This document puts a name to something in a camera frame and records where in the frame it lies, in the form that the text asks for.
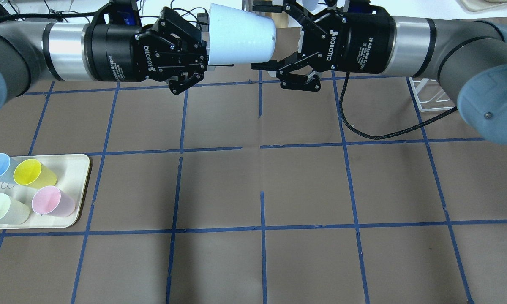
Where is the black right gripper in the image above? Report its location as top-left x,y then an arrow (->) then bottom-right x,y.
250,0 -> 396,92

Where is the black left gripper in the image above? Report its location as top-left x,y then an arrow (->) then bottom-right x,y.
84,6 -> 208,95

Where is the blue plastic cup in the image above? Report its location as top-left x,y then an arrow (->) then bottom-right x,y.
207,3 -> 277,65

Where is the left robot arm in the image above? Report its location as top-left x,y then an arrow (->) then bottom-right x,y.
0,0 -> 209,109

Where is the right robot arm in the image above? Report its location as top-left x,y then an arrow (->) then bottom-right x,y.
251,0 -> 507,145

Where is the yellow plastic cup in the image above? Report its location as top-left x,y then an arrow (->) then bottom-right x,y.
13,158 -> 58,189

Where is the pink plastic cup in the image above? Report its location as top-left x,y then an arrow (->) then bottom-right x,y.
31,185 -> 76,217

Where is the light blue cup far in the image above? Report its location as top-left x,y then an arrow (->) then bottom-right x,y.
0,153 -> 20,184

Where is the pale green plastic cup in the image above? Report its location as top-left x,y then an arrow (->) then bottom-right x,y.
0,193 -> 30,225

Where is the white wire cup rack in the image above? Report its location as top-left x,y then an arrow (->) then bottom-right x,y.
408,77 -> 456,112

